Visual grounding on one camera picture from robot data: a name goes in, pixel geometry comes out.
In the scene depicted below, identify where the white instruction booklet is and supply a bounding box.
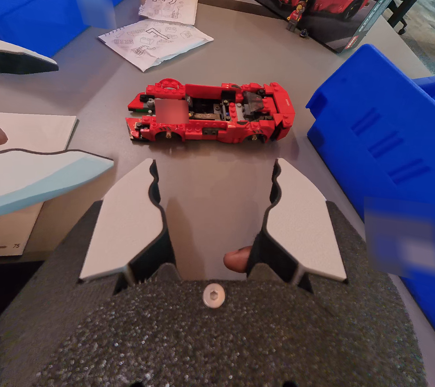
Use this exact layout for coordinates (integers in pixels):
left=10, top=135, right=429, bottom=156
left=0, top=112, right=77, bottom=256

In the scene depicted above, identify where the blue plastic storage bin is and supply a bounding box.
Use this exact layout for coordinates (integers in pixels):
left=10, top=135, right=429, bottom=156
left=305, top=43, right=435, bottom=328
left=0, top=0, right=138, bottom=59

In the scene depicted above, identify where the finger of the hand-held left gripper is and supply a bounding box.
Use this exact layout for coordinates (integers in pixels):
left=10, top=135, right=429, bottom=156
left=0, top=40, right=59, bottom=75
left=0, top=149, right=115, bottom=216

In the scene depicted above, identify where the person's right hand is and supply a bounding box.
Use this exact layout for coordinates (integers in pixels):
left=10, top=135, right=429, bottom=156
left=223, top=245, right=254, bottom=273

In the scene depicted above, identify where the small white paper bag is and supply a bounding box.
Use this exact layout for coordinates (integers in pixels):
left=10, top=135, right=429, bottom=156
left=138, top=0, right=200, bottom=25

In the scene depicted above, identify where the large white paper bag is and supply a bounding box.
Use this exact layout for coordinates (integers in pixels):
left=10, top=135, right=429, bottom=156
left=98, top=19, right=215, bottom=73

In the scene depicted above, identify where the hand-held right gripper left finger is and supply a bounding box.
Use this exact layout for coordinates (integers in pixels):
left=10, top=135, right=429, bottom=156
left=78, top=158, right=178, bottom=287

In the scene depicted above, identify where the red toy brick car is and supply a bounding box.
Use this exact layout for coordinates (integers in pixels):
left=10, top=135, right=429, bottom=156
left=126, top=77, right=296, bottom=144

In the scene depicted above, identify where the toy minifigure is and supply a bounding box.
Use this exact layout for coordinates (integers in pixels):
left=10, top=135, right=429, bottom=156
left=286, top=1, right=308, bottom=33

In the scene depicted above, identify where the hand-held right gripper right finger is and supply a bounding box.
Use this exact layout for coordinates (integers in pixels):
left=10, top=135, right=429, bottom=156
left=245, top=157, right=348, bottom=287

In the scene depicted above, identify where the black office chair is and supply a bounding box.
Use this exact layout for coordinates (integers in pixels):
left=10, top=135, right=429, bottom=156
left=387, top=0, right=435, bottom=35

